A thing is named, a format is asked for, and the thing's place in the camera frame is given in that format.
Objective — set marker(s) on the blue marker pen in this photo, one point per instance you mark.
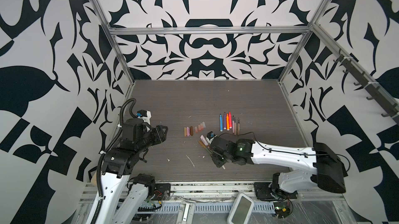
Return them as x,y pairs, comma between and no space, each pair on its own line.
221,126

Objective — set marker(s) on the white plastic clip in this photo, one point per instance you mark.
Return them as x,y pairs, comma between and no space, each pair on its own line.
186,213

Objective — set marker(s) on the green cap beige pen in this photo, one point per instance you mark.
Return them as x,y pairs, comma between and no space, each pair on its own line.
217,159

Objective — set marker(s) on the pink-red marker pen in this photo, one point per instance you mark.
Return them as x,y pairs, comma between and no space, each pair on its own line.
230,121

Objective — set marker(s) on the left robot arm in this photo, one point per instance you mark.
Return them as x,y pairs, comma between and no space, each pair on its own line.
118,195

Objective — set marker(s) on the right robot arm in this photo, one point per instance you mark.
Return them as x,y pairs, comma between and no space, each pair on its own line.
316,166

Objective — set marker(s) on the gold cap green pen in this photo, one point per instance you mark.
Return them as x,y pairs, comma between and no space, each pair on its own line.
203,145

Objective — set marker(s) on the black coat hook rail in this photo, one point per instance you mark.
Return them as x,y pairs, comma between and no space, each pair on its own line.
375,90

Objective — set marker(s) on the purple marker pen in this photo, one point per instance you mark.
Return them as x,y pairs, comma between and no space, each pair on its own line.
224,121

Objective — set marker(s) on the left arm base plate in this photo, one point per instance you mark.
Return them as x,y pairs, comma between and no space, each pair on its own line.
162,191

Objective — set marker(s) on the orange marker pen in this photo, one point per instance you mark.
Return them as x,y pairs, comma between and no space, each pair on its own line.
227,122

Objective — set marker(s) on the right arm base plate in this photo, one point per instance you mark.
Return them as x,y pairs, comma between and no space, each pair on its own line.
265,191

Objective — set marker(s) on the small circuit board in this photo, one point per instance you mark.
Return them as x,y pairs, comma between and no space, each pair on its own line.
283,209

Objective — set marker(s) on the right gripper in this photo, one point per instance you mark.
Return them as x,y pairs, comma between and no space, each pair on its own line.
215,161

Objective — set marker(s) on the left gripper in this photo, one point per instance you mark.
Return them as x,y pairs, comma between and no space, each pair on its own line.
161,133

